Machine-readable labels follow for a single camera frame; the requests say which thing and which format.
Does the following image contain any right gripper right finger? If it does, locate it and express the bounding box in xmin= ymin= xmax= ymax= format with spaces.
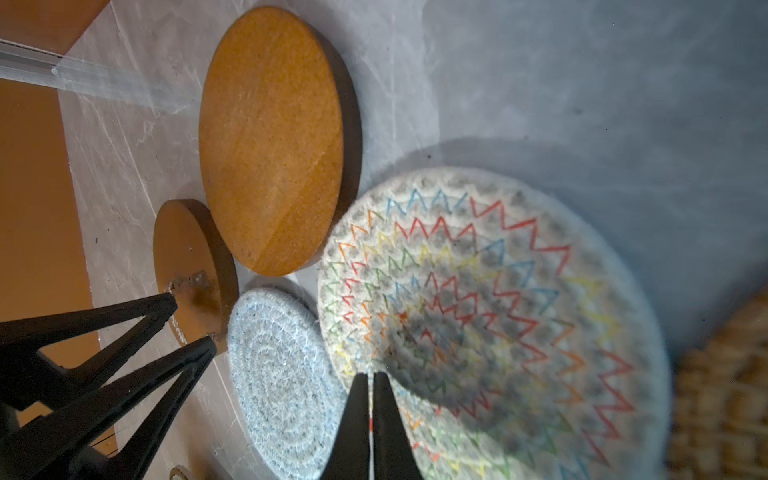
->
xmin=372 ymin=372 xmax=423 ymax=480

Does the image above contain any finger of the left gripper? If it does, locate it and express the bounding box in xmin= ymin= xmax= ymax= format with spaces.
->
xmin=1 ymin=293 xmax=177 ymax=411
xmin=1 ymin=337 xmax=217 ymax=479

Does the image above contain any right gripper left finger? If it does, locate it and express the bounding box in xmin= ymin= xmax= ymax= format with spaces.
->
xmin=320 ymin=373 xmax=370 ymax=480

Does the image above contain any light blue rope coaster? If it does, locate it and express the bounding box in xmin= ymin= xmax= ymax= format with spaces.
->
xmin=227 ymin=287 xmax=346 ymax=479

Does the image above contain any colourful zigzag rope coaster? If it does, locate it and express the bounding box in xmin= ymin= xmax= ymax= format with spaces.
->
xmin=318 ymin=167 xmax=671 ymax=479

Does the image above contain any dark glossy wooden coaster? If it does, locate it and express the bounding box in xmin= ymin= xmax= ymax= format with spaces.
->
xmin=153 ymin=199 xmax=239 ymax=354

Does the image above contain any light wooden round coaster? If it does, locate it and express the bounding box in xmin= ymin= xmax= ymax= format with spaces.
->
xmin=199 ymin=6 xmax=363 ymax=277

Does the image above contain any woven rattan round coaster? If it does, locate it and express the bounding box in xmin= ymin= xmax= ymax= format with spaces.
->
xmin=666 ymin=288 xmax=767 ymax=479

